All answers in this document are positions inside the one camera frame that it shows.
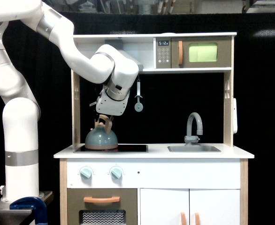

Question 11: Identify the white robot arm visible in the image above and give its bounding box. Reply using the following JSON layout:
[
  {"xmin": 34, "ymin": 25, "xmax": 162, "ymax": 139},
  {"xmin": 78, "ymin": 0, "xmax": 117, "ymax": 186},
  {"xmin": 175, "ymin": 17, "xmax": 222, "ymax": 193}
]
[{"xmin": 0, "ymin": 0, "xmax": 139, "ymax": 203}]

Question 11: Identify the toy oven door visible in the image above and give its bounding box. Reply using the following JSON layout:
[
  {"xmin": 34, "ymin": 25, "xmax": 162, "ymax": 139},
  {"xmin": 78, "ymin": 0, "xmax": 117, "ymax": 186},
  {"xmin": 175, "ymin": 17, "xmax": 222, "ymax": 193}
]
[{"xmin": 67, "ymin": 188, "xmax": 138, "ymax": 225}]

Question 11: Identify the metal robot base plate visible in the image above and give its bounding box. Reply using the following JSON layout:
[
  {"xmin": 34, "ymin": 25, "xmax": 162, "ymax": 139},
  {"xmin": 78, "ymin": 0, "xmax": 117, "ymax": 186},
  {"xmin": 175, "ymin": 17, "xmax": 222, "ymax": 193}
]
[{"xmin": 0, "ymin": 186, "xmax": 53, "ymax": 213}]

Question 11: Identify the white cabinet door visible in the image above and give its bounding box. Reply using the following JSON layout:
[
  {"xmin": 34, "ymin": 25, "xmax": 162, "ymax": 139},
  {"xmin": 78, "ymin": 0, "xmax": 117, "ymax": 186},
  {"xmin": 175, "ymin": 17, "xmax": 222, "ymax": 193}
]
[
  {"xmin": 140, "ymin": 188, "xmax": 189, "ymax": 225},
  {"xmin": 190, "ymin": 189, "xmax": 240, "ymax": 225}
]

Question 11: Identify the left mint stove knob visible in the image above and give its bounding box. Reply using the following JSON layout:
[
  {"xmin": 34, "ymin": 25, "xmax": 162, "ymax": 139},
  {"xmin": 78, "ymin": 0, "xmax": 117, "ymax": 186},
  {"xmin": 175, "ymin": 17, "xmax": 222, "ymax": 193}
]
[{"xmin": 79, "ymin": 166, "xmax": 93, "ymax": 180}]

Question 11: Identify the black toy stove top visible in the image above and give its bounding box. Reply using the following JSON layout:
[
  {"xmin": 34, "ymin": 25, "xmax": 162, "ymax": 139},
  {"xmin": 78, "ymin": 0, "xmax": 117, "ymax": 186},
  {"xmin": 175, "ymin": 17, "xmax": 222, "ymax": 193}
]
[{"xmin": 74, "ymin": 144, "xmax": 148, "ymax": 153}]

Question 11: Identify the white wooden toy kitchen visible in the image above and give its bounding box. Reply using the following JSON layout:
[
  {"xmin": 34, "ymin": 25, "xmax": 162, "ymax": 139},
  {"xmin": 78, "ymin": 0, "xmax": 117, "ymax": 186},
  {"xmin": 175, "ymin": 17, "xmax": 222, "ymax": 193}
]
[{"xmin": 54, "ymin": 32, "xmax": 254, "ymax": 225}]

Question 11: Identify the toy pizza cutter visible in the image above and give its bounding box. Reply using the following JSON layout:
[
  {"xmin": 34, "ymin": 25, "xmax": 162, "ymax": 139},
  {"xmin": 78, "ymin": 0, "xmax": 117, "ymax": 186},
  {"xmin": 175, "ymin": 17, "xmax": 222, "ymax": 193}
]
[{"xmin": 134, "ymin": 79, "xmax": 143, "ymax": 113}]

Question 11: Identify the white side hook holder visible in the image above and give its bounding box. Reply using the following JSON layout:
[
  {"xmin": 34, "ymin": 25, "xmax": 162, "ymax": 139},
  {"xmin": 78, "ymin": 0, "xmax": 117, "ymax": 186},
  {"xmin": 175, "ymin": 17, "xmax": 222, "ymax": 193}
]
[{"xmin": 233, "ymin": 98, "xmax": 238, "ymax": 134}]

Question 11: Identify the left white cabinet door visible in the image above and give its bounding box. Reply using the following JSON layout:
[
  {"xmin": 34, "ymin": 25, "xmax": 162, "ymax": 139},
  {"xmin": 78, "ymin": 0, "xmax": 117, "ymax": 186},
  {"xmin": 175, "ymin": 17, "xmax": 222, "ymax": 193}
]
[{"xmin": 140, "ymin": 188, "xmax": 189, "ymax": 225}]

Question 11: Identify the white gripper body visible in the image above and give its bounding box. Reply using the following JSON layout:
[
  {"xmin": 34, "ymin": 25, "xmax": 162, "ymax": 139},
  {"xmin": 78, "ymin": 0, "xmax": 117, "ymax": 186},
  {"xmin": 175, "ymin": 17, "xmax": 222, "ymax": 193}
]
[{"xmin": 96, "ymin": 89, "xmax": 130, "ymax": 116}]

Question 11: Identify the grey toy faucet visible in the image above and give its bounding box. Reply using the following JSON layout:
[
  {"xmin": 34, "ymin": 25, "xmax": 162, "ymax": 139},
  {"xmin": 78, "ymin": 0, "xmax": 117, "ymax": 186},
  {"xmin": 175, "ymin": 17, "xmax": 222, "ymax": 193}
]
[{"xmin": 184, "ymin": 112, "xmax": 203, "ymax": 146}]

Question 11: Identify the grey-blue toy teapot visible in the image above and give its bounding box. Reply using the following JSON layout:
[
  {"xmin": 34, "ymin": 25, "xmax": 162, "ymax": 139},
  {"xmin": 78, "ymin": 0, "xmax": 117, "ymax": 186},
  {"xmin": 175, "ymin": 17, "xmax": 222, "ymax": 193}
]
[{"xmin": 84, "ymin": 114, "xmax": 118, "ymax": 150}]

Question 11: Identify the right white cabinet door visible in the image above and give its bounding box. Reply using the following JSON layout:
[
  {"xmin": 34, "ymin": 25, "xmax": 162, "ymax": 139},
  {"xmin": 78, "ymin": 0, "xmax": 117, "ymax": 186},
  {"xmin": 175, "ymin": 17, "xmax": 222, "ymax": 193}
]
[{"xmin": 190, "ymin": 189, "xmax": 240, "ymax": 225}]

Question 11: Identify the right mint stove knob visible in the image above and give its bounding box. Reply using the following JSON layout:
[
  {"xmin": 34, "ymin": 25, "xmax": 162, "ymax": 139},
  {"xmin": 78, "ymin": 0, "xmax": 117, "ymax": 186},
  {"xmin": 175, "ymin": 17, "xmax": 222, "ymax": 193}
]
[{"xmin": 109, "ymin": 166, "xmax": 123, "ymax": 179}]

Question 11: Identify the grey toy sink basin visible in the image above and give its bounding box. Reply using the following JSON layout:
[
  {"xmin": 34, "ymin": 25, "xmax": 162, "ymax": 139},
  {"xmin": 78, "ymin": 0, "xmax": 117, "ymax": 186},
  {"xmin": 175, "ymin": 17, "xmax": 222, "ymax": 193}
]
[{"xmin": 168, "ymin": 145, "xmax": 221, "ymax": 152}]

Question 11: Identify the toy microwave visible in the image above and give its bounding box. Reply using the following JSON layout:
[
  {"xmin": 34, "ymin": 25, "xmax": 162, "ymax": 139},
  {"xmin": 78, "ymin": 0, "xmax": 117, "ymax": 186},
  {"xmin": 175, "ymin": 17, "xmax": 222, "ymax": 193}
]
[{"xmin": 155, "ymin": 37, "xmax": 232, "ymax": 69}]

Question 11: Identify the blue clamp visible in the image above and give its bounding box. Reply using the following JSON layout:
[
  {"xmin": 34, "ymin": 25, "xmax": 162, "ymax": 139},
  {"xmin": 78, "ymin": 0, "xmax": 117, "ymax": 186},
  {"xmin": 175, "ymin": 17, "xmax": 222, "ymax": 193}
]
[{"xmin": 9, "ymin": 197, "xmax": 48, "ymax": 225}]

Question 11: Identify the mint stove knob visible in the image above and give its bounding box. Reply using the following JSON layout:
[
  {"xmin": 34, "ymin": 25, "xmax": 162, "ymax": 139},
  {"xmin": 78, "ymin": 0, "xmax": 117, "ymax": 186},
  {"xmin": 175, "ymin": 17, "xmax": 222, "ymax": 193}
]
[
  {"xmin": 79, "ymin": 166, "xmax": 93, "ymax": 180},
  {"xmin": 109, "ymin": 166, "xmax": 123, "ymax": 179}
]

